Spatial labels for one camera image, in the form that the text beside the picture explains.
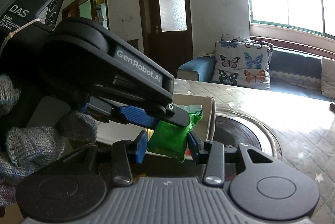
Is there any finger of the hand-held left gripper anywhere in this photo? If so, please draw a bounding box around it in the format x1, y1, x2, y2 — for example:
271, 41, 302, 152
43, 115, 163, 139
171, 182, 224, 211
86, 95, 159, 128
147, 102, 189, 127

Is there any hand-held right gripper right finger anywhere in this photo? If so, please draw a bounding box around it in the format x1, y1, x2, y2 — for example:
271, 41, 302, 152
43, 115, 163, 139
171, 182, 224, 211
187, 131, 284, 186

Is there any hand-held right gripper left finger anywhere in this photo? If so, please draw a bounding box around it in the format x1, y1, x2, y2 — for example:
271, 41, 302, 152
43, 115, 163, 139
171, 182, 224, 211
61, 131, 147, 186

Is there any green plastic packet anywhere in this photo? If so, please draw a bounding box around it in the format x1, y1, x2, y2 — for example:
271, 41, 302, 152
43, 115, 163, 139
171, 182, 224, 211
147, 111, 203, 162

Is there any grey cardboard box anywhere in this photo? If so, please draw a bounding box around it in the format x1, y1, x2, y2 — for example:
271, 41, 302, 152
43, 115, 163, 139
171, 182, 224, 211
95, 93, 217, 162

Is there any person's left hand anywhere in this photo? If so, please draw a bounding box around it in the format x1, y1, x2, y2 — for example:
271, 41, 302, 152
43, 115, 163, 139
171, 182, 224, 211
0, 74, 98, 206

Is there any black round induction hob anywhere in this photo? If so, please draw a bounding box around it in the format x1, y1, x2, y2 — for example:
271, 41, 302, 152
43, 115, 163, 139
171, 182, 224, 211
212, 115, 282, 162

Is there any wooden display cabinet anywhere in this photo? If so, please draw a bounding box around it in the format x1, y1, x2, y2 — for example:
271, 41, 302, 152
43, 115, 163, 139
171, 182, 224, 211
61, 0, 110, 31

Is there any blue sofa cushion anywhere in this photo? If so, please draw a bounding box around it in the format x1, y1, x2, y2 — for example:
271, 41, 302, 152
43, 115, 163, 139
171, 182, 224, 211
177, 56, 216, 82

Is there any dark wooden desk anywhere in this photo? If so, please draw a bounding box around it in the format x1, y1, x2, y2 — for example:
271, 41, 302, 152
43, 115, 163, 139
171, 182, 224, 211
127, 38, 140, 52

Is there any brown wooden door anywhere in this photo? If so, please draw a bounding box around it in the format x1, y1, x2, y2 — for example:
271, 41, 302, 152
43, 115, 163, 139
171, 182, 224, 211
137, 0, 199, 78

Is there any butterfly print pillow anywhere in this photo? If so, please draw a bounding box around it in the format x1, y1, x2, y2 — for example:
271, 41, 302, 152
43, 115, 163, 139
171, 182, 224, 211
212, 34, 274, 91

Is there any grey star quilted table cover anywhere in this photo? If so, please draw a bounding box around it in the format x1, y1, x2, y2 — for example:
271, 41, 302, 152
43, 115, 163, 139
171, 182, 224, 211
173, 78, 335, 214

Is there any dark blue sofa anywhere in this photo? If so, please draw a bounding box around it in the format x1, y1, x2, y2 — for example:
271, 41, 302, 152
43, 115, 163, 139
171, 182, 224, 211
269, 47, 335, 99

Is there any white quilted cushion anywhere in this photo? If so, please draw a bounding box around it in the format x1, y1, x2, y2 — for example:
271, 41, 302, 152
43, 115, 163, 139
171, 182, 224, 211
321, 57, 335, 99

